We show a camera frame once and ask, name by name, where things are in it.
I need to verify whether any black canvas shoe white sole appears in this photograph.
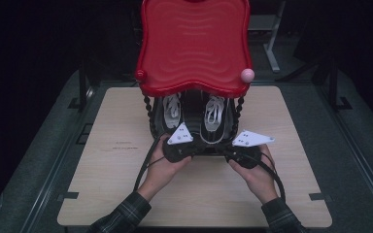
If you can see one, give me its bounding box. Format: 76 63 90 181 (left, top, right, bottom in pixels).
160 92 185 137
200 94 230 146

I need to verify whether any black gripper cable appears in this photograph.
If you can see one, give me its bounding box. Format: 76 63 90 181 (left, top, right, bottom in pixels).
132 131 167 193
236 150 288 202

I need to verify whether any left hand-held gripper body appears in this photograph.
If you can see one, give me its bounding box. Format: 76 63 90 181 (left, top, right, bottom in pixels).
161 122 206 164

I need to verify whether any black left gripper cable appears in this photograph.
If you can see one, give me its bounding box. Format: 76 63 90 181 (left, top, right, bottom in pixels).
132 131 167 193

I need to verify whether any person's right hand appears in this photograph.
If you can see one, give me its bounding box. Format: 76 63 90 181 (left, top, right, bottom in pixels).
227 144 280 205

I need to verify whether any person's left hand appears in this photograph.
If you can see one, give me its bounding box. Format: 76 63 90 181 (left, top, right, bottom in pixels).
137 133 192 202

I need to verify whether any grey metal stand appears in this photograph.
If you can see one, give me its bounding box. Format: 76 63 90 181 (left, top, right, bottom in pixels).
248 0 288 74

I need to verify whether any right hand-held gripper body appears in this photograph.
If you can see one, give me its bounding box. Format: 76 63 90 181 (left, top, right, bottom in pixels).
222 129 276 170

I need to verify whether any black metal post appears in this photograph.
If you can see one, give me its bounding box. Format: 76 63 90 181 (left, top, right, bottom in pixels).
324 59 354 113
67 59 95 113

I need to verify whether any red plastic shoe rack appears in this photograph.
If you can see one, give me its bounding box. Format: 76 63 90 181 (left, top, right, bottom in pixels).
134 0 256 157

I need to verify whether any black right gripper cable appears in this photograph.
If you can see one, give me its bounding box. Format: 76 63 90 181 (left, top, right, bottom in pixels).
236 150 288 202

